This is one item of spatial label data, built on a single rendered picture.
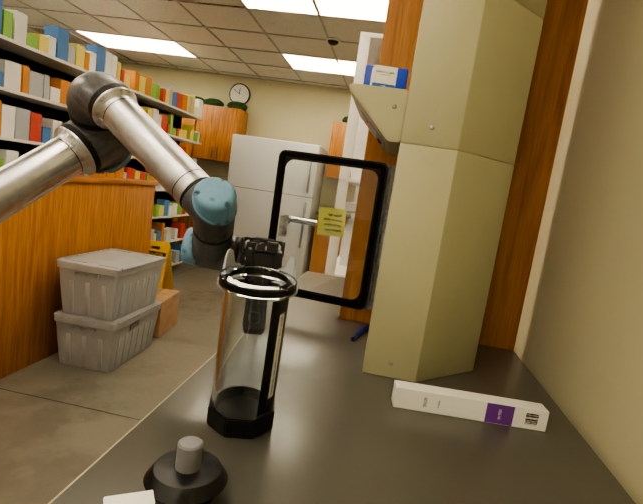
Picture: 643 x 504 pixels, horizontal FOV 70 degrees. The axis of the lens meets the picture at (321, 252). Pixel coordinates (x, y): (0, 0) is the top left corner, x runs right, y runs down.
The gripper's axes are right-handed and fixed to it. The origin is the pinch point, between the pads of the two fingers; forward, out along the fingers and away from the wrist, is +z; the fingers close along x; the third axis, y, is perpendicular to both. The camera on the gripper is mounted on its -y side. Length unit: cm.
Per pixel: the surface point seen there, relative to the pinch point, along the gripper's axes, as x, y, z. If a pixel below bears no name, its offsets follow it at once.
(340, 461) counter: 14.2, -21.0, 5.2
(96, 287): -93, -42, -220
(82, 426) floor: -75, -100, -164
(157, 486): -7.7, -18.9, 17.2
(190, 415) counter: -7.5, -20.2, -3.8
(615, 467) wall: 61, -22, -1
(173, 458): -7.0, -18.1, 12.9
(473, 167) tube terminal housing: 39, 26, -23
